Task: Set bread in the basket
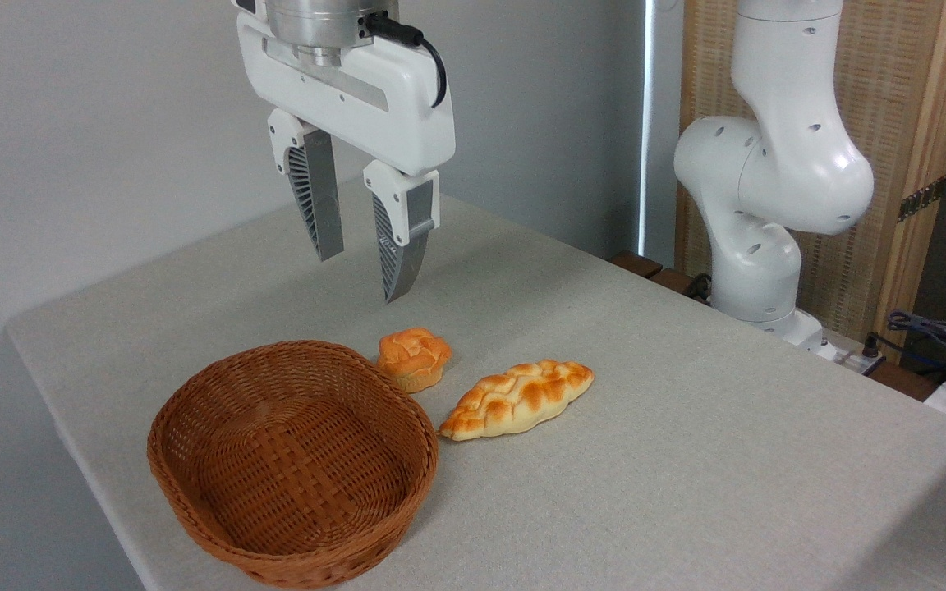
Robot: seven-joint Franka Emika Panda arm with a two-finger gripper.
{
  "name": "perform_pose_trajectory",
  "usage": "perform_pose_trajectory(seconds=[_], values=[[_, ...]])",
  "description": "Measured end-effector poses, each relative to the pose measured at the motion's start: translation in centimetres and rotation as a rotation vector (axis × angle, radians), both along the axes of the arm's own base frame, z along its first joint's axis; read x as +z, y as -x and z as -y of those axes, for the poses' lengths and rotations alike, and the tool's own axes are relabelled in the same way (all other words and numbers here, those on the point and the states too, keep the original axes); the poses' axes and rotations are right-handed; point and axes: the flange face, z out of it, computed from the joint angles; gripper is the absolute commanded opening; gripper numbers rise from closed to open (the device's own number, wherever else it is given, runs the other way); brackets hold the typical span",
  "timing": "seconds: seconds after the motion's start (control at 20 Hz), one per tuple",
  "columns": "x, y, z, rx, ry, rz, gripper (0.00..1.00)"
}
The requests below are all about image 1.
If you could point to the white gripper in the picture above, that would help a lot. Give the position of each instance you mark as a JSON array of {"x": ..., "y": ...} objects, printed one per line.
[{"x": 358, "y": 107}]

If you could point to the round orange bread bun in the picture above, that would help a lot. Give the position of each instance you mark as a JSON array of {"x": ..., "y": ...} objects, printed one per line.
[{"x": 411, "y": 355}]

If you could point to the long braided bread loaf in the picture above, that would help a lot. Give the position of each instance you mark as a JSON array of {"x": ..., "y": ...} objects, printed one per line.
[{"x": 514, "y": 398}]

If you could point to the brown woven wicker basket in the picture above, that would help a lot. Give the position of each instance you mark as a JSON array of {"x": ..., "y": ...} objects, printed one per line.
[{"x": 292, "y": 460}]

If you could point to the dark brown wooden ledge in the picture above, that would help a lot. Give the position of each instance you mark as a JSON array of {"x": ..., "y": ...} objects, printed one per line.
[{"x": 637, "y": 264}]

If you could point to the white power strip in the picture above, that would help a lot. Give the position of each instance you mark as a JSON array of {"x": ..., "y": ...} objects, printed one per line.
[{"x": 847, "y": 359}]

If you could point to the woven rattan wooden screen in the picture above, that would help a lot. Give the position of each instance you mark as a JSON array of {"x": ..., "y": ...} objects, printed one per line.
[{"x": 892, "y": 82}]

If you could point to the metal screen hinge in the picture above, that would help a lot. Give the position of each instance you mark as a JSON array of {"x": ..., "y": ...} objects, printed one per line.
[{"x": 920, "y": 199}]

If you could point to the white vertical wall trim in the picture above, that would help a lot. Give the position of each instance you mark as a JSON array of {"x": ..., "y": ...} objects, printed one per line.
[{"x": 647, "y": 123}]

